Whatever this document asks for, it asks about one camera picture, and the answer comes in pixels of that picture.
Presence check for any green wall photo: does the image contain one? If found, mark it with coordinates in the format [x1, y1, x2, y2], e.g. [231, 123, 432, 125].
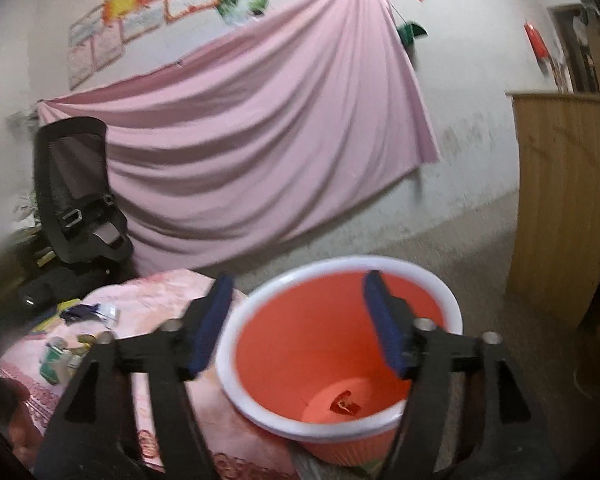
[217, 0, 270, 28]

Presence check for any red hanging ornament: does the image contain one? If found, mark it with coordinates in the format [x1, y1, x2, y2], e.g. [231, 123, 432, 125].
[525, 22, 551, 68]

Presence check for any pink hanging cloth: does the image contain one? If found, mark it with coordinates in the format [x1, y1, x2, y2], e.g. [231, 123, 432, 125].
[37, 0, 441, 273]

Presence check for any blue and white wrapper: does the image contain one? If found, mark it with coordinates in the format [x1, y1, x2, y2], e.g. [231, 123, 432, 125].
[60, 302, 121, 326]

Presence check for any red wrapper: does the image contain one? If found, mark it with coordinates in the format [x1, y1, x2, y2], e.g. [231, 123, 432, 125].
[330, 389, 363, 416]

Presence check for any wooden cabinet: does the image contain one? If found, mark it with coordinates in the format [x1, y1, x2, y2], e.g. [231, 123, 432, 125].
[505, 91, 600, 331]

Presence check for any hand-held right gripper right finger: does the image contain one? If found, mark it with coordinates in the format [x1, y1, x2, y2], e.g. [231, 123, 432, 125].
[362, 270, 548, 480]

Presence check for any orange bin with white rim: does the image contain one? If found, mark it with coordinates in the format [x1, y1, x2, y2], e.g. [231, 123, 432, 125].
[215, 255, 465, 468]

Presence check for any green and white packet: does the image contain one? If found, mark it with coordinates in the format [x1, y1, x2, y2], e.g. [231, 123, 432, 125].
[40, 337, 81, 386]

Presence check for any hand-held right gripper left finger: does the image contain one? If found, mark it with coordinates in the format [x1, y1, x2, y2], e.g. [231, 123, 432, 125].
[32, 274, 236, 480]

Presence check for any black mesh office chair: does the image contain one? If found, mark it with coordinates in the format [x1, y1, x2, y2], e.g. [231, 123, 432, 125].
[17, 116, 136, 311]

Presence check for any pink floral blanket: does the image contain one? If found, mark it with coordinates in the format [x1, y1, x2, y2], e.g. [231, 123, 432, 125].
[0, 268, 301, 480]

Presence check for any dark door frame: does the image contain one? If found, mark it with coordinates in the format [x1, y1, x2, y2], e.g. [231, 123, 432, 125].
[547, 4, 600, 93]

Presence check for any yellow-green sheet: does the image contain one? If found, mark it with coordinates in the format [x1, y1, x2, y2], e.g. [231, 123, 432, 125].
[30, 299, 81, 333]

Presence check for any green hanging object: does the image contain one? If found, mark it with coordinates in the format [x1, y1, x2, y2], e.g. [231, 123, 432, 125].
[397, 20, 428, 48]

